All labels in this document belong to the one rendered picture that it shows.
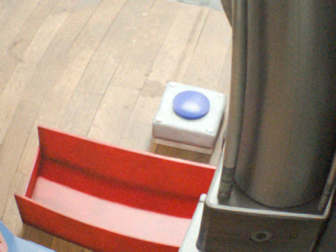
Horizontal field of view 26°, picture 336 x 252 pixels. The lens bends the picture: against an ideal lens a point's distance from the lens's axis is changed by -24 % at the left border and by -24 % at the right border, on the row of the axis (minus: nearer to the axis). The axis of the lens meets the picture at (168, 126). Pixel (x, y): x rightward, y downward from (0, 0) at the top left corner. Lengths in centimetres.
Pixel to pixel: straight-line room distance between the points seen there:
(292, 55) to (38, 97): 71
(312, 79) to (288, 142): 5
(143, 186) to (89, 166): 6
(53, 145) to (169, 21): 30
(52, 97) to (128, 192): 18
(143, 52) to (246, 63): 71
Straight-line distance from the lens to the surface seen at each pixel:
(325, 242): 44
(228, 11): 50
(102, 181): 95
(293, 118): 40
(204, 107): 98
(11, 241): 78
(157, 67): 107
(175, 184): 92
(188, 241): 55
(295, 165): 42
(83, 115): 102
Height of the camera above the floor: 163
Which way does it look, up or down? 46 degrees down
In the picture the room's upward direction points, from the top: 2 degrees clockwise
